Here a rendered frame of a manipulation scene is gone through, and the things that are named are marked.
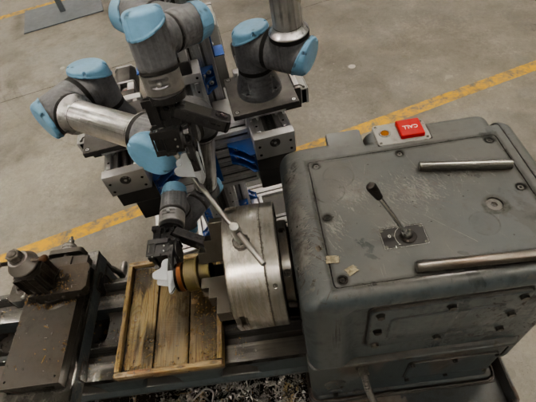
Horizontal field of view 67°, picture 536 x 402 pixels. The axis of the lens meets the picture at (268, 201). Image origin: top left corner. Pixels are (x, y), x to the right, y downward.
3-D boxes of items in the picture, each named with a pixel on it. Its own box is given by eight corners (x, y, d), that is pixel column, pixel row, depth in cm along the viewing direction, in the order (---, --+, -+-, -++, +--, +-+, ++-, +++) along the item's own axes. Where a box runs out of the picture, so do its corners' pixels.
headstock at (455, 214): (464, 200, 136) (502, 107, 106) (537, 341, 105) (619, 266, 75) (288, 226, 138) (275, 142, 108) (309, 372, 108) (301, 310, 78)
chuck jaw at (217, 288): (244, 270, 102) (246, 313, 93) (247, 281, 105) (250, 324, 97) (200, 277, 102) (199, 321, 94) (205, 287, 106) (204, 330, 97)
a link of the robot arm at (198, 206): (210, 218, 137) (202, 197, 129) (189, 243, 132) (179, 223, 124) (191, 210, 141) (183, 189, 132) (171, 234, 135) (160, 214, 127)
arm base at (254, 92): (234, 82, 144) (228, 57, 136) (275, 72, 144) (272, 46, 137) (242, 108, 134) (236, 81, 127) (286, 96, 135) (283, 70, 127)
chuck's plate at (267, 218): (278, 231, 127) (268, 178, 99) (293, 335, 111) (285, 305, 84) (268, 233, 127) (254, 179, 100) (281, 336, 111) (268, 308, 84)
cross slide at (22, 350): (96, 250, 135) (89, 243, 131) (66, 388, 107) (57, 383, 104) (46, 258, 135) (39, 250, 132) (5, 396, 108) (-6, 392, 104)
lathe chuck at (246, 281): (267, 233, 127) (254, 179, 100) (280, 336, 112) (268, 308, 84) (239, 237, 127) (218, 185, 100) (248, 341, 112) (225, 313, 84)
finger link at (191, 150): (194, 164, 88) (182, 128, 84) (202, 163, 88) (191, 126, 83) (192, 175, 84) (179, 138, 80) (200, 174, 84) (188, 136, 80)
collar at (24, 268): (41, 250, 113) (36, 244, 110) (33, 275, 107) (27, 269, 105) (14, 254, 113) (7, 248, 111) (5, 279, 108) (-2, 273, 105)
